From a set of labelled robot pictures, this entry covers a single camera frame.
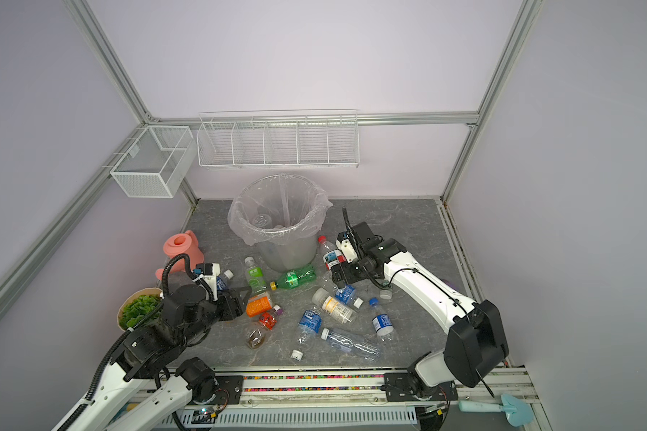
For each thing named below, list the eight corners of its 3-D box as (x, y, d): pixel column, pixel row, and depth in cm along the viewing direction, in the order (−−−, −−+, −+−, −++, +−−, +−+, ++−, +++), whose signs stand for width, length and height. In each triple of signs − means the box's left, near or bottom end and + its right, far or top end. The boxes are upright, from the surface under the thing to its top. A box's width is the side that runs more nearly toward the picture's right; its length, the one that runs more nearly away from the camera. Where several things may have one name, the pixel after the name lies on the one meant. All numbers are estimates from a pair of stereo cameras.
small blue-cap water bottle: (371, 336, 84) (373, 330, 80) (369, 304, 91) (370, 297, 87) (391, 336, 84) (394, 330, 80) (386, 304, 91) (389, 297, 87)
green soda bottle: (276, 300, 92) (273, 293, 88) (270, 286, 95) (267, 279, 91) (318, 279, 97) (317, 272, 93) (311, 267, 100) (310, 260, 96)
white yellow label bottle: (311, 301, 92) (310, 295, 88) (320, 291, 94) (319, 284, 90) (347, 330, 85) (348, 324, 82) (356, 318, 88) (357, 312, 84)
